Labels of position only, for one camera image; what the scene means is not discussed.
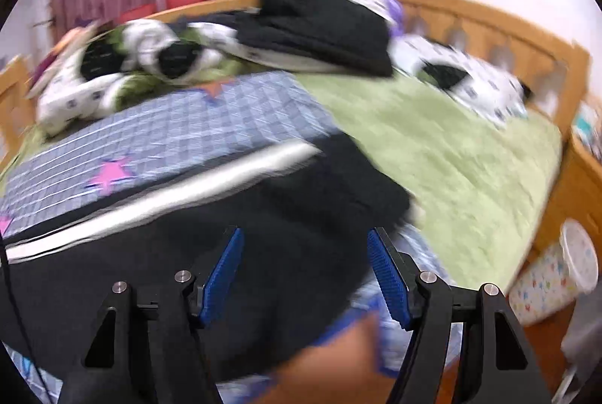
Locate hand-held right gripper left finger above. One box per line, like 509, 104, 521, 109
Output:
61, 226, 245, 404

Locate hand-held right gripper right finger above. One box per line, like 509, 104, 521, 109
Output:
368, 226, 551, 404

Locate black pants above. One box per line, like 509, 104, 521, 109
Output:
0, 131, 417, 386

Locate green fleece bed cover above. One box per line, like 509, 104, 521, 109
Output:
0, 65, 565, 292

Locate star print trash bin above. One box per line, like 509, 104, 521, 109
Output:
508, 218, 600, 327

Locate grey grid star bedsheet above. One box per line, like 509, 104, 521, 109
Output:
0, 70, 447, 404

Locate white floral strawberry pillow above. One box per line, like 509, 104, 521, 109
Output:
390, 35, 530, 127

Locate white floral strawberry quilt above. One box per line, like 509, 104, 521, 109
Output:
35, 0, 400, 137

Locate black quilted jacket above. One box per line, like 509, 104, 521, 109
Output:
235, 0, 396, 78

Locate purple plush item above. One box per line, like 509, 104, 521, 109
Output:
383, 0, 405, 38

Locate purple geometric pillow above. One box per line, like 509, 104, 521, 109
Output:
28, 21, 95, 85

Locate wooden bed frame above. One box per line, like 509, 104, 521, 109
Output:
0, 0, 602, 273

